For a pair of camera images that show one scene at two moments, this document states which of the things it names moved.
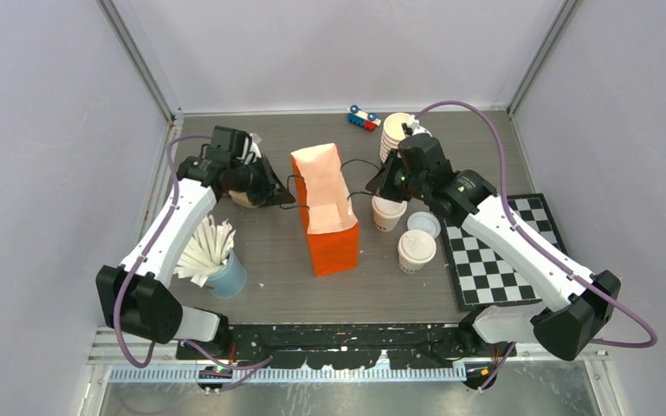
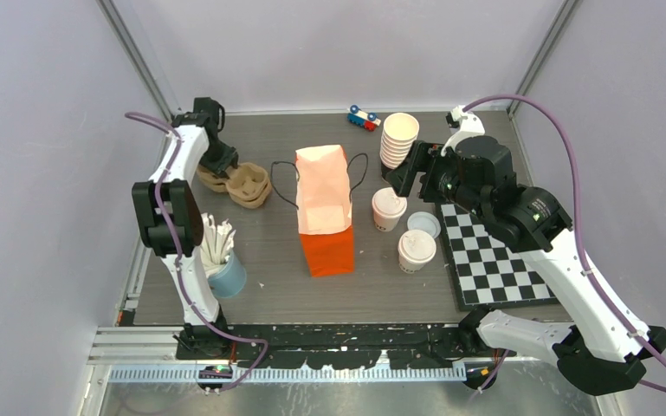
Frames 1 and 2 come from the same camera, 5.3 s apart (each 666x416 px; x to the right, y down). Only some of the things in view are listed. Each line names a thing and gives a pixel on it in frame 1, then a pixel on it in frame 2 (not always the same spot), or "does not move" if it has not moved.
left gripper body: (248, 178) → (218, 157)
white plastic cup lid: (388, 208) does not move
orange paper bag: (333, 229) does not move
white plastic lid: (417, 246) does not move
